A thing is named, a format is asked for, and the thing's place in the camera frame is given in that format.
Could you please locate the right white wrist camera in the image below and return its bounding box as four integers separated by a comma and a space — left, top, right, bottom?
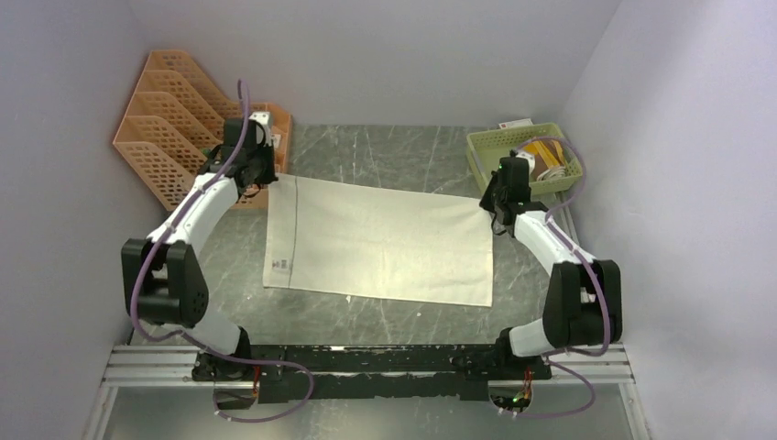
515, 150, 536, 174

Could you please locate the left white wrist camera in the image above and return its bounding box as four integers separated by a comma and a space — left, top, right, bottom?
249, 111, 274, 148

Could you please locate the yellow brown bear towel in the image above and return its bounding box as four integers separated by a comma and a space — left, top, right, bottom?
519, 139, 568, 182

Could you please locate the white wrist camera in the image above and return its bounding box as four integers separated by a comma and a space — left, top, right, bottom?
515, 150, 536, 174
249, 111, 274, 148

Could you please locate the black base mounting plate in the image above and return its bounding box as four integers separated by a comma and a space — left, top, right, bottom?
192, 344, 552, 403

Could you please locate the aluminium rail frame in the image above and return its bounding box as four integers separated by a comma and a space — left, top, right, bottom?
83, 344, 650, 439

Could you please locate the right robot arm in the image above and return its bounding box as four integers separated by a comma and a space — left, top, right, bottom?
480, 156, 622, 380

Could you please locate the white red card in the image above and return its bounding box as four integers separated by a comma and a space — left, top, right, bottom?
498, 118, 533, 129

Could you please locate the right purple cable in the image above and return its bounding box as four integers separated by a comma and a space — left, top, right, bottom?
498, 136, 612, 420

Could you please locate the cream white towel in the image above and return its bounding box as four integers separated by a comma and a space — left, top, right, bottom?
263, 174, 494, 307

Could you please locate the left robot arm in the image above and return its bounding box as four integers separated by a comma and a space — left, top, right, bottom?
121, 111, 278, 381

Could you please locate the green plastic basket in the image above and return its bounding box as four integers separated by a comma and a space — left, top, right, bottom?
465, 123, 585, 195

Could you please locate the orange plastic file organizer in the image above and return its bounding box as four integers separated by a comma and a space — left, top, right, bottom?
112, 49, 294, 213

